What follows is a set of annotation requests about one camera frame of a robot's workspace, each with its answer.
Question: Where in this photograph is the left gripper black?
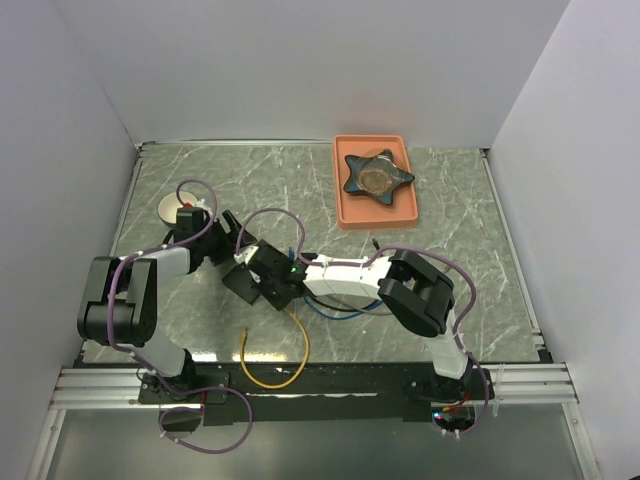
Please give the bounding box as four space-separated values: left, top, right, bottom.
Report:
198 211 257 266

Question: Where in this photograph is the yellow ethernet cable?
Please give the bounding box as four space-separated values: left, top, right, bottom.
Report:
239 308 311 390

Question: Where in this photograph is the black network switch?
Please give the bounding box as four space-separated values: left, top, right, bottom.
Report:
222 265 261 305

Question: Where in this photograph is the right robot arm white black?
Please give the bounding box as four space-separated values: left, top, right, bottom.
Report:
234 240 477 400

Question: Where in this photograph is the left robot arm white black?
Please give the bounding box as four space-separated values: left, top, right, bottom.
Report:
77 204 257 402

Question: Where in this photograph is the white ceramic bowl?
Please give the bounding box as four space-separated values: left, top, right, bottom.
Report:
157 191 198 228

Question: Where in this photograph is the orange plastic tray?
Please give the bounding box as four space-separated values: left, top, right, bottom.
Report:
333 135 418 231

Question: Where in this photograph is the dark blue star dish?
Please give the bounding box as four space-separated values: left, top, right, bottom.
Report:
343 149 415 206

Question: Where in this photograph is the blue ethernet cable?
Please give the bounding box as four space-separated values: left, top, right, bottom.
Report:
287 247 386 321

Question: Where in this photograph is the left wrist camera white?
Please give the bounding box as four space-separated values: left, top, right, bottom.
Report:
183 199 212 214

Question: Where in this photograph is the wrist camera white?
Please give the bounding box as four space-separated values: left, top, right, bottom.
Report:
234 244 259 266
183 199 212 214

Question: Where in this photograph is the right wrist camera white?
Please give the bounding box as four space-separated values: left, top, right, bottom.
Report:
234 244 259 266

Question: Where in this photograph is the black ethernet cable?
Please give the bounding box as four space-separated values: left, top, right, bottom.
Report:
304 237 394 319

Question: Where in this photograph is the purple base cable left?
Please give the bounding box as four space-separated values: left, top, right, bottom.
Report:
158 388 255 456

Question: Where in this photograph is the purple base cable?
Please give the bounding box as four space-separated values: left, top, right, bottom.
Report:
158 388 255 456
442 384 500 441

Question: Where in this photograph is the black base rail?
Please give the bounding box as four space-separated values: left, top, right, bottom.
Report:
138 362 495 426

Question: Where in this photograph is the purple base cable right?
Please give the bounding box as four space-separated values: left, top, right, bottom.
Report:
442 384 500 441

